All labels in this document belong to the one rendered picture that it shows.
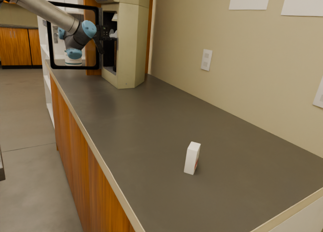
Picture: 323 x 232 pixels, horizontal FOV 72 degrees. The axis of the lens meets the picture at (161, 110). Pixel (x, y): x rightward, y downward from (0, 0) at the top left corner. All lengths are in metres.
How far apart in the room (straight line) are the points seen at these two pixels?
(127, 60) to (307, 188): 1.04
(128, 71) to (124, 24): 0.26
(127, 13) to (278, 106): 0.89
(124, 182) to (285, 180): 0.46
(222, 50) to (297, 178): 0.73
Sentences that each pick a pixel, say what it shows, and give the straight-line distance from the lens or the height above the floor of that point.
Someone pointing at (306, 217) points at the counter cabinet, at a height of 0.84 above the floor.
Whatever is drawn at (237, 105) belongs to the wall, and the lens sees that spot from 1.18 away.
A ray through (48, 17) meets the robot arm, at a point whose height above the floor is 1.31.
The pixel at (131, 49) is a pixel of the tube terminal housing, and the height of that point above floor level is 1.17.
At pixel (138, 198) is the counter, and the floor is 0.94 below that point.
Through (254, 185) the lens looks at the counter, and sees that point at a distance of 0.69.
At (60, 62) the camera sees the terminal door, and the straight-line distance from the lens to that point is 1.60.
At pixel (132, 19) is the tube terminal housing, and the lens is 1.33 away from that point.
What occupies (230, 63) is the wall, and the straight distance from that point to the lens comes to 1.19.
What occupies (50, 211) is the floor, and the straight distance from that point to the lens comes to 1.92.
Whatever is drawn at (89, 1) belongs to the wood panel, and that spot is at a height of 1.42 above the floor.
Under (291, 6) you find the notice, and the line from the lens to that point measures 1.05.
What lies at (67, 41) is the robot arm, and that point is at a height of 1.20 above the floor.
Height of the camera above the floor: 1.33
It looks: 21 degrees down
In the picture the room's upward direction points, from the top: 6 degrees clockwise
